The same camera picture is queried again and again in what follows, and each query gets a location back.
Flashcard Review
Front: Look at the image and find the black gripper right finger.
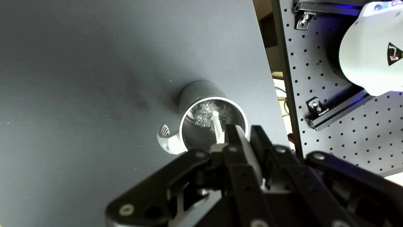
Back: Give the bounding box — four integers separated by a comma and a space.
251, 125, 403, 227

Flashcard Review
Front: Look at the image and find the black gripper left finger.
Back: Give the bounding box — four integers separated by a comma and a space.
105, 123, 270, 227

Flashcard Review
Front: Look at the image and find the white bottle brush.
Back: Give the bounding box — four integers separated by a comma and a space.
192, 99, 264, 186

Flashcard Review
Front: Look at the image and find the stainless steel thermos flask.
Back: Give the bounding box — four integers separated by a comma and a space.
156, 78, 250, 156

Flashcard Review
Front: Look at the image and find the grey perforated board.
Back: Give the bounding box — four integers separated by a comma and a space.
272, 0, 403, 177

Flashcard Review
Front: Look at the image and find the black aluminium rail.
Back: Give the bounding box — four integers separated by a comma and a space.
304, 85, 373, 131
294, 0, 367, 30

